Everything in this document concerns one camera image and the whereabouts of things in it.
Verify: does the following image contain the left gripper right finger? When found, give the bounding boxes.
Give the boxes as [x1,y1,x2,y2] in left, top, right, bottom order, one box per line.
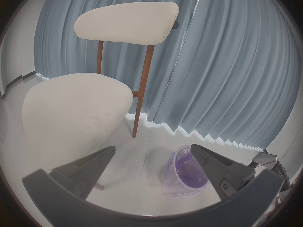
[190,144,256,200]

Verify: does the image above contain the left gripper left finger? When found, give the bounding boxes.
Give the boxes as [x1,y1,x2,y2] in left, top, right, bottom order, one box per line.
[49,145,116,198]

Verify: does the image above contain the purple plastic bag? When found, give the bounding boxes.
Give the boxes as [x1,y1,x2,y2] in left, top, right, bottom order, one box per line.
[162,145,212,196]

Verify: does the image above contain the white trash bin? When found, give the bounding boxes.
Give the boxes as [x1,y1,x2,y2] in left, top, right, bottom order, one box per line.
[169,149,210,190]

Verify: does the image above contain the white cushioned wooden chair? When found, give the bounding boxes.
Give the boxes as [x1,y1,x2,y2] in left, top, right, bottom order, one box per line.
[22,2,179,191]

